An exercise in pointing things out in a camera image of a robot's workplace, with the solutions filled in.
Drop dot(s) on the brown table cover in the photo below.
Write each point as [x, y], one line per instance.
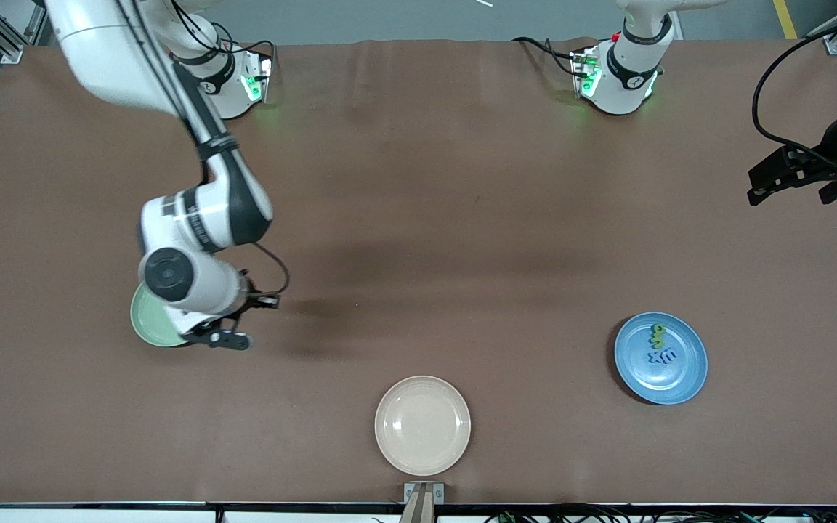
[462, 181]

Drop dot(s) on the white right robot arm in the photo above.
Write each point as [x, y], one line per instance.
[99, 51]

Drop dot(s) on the beige plate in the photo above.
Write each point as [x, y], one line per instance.
[422, 425]

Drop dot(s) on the green plate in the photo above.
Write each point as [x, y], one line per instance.
[146, 327]

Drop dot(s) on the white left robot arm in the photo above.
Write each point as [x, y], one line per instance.
[625, 80]

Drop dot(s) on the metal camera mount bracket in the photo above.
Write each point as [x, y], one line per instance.
[423, 501]

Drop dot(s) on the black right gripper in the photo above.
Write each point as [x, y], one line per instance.
[251, 297]

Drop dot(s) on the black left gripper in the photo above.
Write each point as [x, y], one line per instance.
[823, 161]

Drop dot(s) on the blue foam letter m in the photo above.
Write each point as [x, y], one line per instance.
[671, 357]

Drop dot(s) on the blue plate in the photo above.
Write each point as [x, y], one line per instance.
[680, 385]

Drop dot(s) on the green foam letter n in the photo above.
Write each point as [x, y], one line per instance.
[658, 342]

